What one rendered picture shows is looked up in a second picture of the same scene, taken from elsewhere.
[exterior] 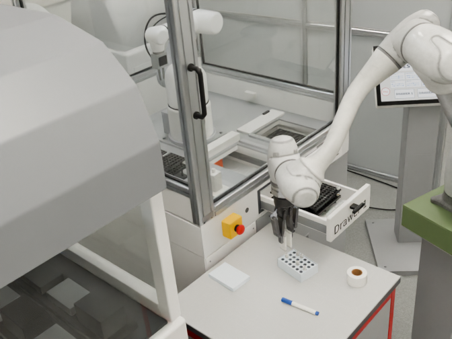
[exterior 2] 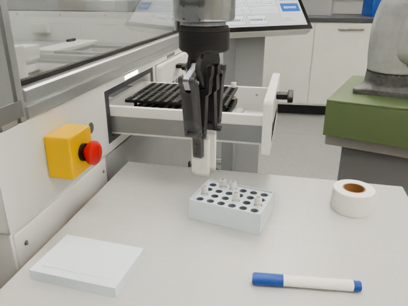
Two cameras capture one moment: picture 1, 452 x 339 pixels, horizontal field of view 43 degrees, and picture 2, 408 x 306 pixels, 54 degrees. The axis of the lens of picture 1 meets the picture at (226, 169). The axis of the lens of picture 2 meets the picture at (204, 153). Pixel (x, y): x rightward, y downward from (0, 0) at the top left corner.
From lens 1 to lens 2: 1.54 m
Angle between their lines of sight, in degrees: 29
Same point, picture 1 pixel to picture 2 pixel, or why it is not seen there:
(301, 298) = (289, 265)
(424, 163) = not seen: hidden behind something
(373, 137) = not seen: hidden behind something
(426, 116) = (251, 55)
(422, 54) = not seen: outside the picture
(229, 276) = (91, 260)
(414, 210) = (350, 102)
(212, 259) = (30, 238)
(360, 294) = (382, 226)
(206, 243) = (12, 191)
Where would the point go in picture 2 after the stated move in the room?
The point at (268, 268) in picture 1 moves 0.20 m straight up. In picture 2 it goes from (173, 226) to (169, 108)
